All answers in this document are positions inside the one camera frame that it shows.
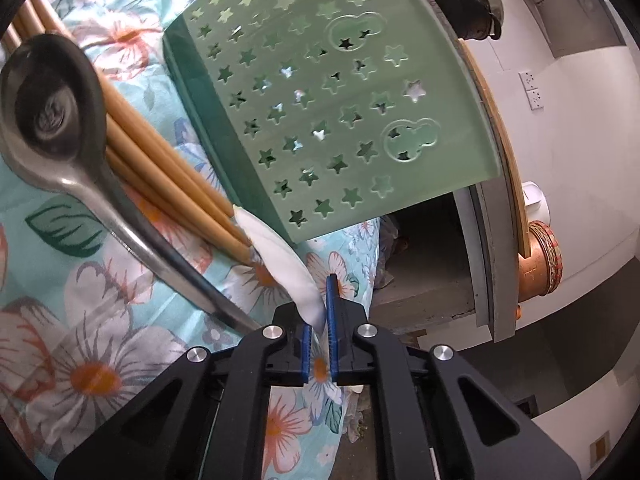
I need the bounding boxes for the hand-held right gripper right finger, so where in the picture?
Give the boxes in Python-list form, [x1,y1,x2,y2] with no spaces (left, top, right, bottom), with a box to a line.
[325,274,582,480]

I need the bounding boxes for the white wall sockets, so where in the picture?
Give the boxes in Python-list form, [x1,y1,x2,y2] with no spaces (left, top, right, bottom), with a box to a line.
[519,70,545,112]

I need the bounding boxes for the bundle of bamboo chopsticks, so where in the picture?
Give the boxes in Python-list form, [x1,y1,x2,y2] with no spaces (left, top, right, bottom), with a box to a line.
[4,0,255,264]

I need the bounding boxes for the wooden cutting board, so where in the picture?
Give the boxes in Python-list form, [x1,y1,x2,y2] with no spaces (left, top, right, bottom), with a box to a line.
[459,39,532,262]

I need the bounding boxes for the floral blue blanket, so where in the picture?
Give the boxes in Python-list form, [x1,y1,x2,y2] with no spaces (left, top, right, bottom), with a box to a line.
[0,0,392,480]

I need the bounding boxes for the green star-cut utensil holder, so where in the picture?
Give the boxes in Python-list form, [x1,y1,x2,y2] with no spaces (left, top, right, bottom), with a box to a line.
[162,0,502,242]

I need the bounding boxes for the metal spoon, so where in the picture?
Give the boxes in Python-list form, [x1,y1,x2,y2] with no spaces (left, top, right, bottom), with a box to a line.
[0,32,267,335]

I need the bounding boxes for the white plastic ladle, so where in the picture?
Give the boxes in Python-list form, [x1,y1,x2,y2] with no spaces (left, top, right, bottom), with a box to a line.
[231,204,327,332]

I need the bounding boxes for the copper pot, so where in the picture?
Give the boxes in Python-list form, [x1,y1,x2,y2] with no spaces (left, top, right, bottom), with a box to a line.
[516,220,564,297]

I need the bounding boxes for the grey concrete counter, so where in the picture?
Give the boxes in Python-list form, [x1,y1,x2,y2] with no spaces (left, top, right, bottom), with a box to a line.
[467,180,519,345]

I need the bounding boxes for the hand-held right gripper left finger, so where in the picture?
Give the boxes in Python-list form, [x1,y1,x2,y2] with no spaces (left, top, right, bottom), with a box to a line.
[54,302,315,480]

